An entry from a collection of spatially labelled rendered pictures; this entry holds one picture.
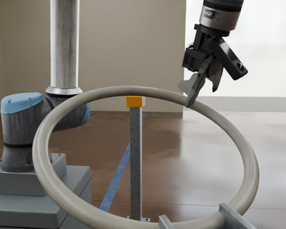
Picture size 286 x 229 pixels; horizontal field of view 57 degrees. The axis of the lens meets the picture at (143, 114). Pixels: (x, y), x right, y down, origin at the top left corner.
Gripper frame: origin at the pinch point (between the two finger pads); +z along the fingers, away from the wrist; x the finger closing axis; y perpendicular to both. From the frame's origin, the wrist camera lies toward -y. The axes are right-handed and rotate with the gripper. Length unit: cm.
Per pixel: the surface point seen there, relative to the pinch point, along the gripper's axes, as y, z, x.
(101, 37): 477, 179, -386
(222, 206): -21.2, -0.6, 29.8
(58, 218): 23, 45, 33
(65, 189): -0.4, 0.9, 45.6
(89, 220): -7.4, 1.5, 46.1
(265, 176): -10, 174, -216
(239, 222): -24.5, -1.9, 31.7
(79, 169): 45, 55, 9
